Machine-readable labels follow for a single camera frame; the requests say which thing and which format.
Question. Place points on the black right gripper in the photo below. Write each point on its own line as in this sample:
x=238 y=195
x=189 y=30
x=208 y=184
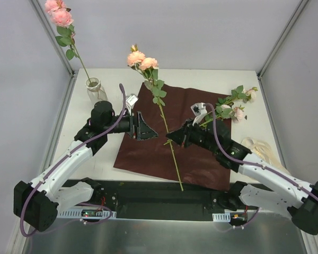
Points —
x=187 y=135

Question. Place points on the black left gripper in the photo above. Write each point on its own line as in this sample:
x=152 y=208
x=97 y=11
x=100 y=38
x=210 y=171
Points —
x=133 y=126

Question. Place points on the dark red wrapping paper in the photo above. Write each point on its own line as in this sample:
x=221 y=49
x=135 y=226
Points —
x=154 y=157

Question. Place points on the pink flower bouquet green leaves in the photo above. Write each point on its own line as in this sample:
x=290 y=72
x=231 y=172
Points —
x=224 y=109

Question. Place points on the cream printed ribbon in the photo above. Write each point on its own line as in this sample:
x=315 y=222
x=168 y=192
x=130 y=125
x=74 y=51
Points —
x=264 y=151

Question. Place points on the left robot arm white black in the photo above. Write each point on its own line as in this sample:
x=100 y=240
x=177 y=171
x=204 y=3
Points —
x=41 y=200

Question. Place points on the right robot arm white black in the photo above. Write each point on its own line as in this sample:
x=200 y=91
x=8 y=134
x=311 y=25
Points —
x=286 y=195

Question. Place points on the beige ceramic vase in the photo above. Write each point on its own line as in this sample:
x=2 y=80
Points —
x=95 y=90

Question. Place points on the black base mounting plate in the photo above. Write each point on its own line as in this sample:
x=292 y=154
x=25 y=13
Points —
x=164 y=200

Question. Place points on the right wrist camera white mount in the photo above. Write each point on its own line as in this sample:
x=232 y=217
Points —
x=199 y=110

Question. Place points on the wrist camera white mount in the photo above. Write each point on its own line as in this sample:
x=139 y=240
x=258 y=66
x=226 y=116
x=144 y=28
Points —
x=130 y=102
x=199 y=110

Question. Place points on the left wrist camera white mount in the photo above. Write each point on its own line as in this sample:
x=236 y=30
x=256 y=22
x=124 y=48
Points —
x=130 y=102

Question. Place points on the right white cable duct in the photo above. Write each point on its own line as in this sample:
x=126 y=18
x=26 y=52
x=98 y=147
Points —
x=222 y=217

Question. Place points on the white cable duct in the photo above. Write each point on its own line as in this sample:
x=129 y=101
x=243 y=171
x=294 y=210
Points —
x=82 y=213
x=222 y=217

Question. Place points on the right side aluminium rail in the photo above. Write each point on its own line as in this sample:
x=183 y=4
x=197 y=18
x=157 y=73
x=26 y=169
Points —
x=272 y=122

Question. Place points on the left white cable duct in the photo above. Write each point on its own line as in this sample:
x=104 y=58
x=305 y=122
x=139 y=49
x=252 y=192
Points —
x=82 y=213

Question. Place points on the right aluminium frame post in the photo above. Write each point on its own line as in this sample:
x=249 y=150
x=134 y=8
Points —
x=301 y=6

